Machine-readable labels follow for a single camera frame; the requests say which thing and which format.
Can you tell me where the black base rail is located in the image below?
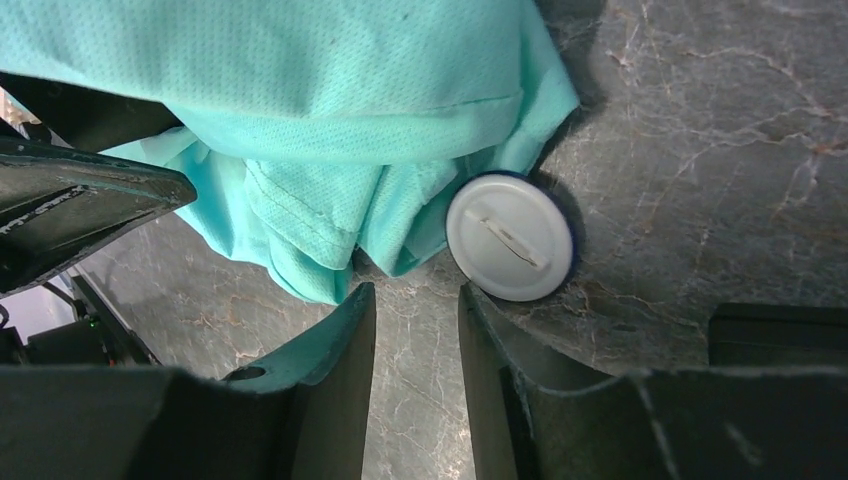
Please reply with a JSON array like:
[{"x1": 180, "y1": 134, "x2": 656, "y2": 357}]
[{"x1": 1, "y1": 274, "x2": 161, "y2": 367}]

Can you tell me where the black square frame middle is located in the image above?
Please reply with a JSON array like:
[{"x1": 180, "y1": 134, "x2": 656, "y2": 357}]
[{"x1": 708, "y1": 303, "x2": 847, "y2": 368}]

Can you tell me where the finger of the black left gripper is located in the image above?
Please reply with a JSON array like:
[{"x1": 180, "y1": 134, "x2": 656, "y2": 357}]
[
  {"x1": 1, "y1": 73, "x2": 183, "y2": 152},
  {"x1": 1, "y1": 137, "x2": 197, "y2": 297}
]

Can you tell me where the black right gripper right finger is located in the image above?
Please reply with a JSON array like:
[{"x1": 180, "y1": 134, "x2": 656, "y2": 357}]
[{"x1": 458, "y1": 284, "x2": 847, "y2": 479}]

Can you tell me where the mint green garment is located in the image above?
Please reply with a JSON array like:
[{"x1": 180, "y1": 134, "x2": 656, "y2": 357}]
[{"x1": 1, "y1": 1, "x2": 579, "y2": 305}]

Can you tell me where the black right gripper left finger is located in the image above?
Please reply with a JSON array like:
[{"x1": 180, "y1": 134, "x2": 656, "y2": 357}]
[{"x1": 1, "y1": 282, "x2": 376, "y2": 479}]

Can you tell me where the blue starry round brooch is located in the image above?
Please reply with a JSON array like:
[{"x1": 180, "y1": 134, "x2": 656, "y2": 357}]
[{"x1": 445, "y1": 171, "x2": 579, "y2": 303}]

